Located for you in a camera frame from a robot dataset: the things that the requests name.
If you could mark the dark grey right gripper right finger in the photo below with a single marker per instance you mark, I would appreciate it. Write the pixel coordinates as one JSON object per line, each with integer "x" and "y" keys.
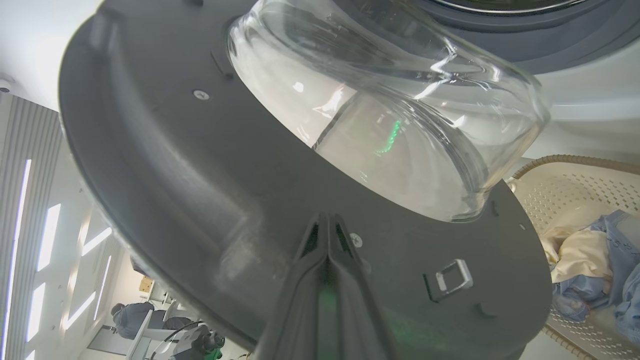
{"x": 355, "y": 310}

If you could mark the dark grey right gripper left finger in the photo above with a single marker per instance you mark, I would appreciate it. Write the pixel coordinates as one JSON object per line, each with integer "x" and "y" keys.
{"x": 300, "y": 310}

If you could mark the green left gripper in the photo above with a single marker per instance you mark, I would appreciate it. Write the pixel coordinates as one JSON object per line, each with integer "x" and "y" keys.
{"x": 216, "y": 355}

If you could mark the grey washing machine door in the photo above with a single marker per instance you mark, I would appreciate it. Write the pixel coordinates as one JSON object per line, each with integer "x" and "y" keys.
{"x": 175, "y": 175}

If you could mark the plain light blue garment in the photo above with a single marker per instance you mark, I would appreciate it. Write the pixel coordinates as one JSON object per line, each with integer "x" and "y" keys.
{"x": 575, "y": 295}

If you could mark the cream white garment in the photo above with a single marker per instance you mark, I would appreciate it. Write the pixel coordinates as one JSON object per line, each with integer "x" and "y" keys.
{"x": 582, "y": 255}

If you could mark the blue patterned garment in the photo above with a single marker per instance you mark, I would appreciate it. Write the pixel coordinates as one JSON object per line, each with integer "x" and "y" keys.
{"x": 622, "y": 250}

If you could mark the seated person in dark clothes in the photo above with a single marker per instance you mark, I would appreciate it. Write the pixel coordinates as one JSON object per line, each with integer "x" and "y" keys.
{"x": 132, "y": 317}

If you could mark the cream perforated laundry basket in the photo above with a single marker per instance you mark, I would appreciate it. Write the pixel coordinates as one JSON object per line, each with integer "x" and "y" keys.
{"x": 565, "y": 190}

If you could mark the white washing machine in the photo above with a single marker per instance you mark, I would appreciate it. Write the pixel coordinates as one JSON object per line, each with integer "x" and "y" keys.
{"x": 590, "y": 110}

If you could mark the white table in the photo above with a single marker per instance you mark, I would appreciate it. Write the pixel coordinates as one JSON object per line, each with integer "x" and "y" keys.
{"x": 140, "y": 335}

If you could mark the brown cardboard box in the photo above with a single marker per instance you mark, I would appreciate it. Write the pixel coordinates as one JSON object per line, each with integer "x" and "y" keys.
{"x": 146, "y": 284}

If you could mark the white ceiling light strip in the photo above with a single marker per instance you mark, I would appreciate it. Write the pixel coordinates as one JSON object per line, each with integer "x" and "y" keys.
{"x": 102, "y": 287}
{"x": 79, "y": 311}
{"x": 17, "y": 240}
{"x": 36, "y": 312}
{"x": 96, "y": 241}
{"x": 49, "y": 237}

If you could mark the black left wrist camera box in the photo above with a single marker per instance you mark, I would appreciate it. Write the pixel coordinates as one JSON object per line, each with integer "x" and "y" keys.
{"x": 206, "y": 341}

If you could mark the white dome security camera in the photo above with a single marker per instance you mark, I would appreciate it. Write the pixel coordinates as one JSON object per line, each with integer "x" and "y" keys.
{"x": 4, "y": 86}

